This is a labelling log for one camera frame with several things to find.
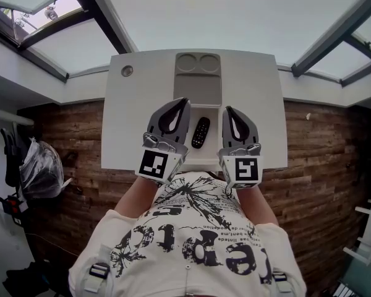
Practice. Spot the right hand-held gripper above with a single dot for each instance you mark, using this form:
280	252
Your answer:
241	169

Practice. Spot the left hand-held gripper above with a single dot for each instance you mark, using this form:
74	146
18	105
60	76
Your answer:
160	162

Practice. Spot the black remote control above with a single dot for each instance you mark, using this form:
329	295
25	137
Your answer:
201	133

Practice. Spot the grey tray with cup holders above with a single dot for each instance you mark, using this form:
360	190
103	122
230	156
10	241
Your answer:
198	79

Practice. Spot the person's left forearm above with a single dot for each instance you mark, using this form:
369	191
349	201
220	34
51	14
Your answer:
136	196

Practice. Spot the person's right forearm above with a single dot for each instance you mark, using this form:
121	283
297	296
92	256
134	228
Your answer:
256	206

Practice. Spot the person's white printed shirt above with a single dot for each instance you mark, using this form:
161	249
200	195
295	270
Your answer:
188	243

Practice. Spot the clear plastic bag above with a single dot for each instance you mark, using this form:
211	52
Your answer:
41	169

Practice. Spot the black mesh office chair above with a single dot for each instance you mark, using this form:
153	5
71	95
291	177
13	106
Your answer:
10	156

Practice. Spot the white metal rack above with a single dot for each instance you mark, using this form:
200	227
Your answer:
369	227

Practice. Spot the black and red power strip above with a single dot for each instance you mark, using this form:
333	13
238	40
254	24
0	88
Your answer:
14	206

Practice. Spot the black bag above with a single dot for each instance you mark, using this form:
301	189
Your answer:
24	278

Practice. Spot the black window frame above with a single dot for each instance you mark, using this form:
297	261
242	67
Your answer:
105	26

